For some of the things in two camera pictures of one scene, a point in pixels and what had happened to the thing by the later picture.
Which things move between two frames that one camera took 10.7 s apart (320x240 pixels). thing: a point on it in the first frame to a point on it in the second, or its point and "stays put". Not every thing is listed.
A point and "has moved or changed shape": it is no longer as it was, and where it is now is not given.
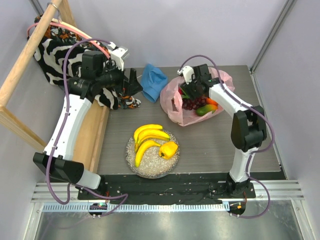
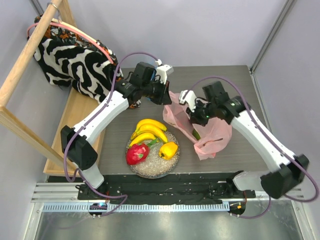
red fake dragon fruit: x=183 y=94 has moved or changed shape
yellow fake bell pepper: x=168 y=149 stays put
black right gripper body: x=191 y=87 to x=196 y=117
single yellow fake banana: x=141 y=149 to x=143 y=137
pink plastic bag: x=171 y=100 has moved or changed shape
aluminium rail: x=62 y=197 stays put
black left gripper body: x=113 y=77 to x=155 y=91
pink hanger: x=76 y=29 stays put
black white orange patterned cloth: x=58 y=50 stays put
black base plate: x=182 y=188 stays put
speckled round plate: x=151 y=165 stays put
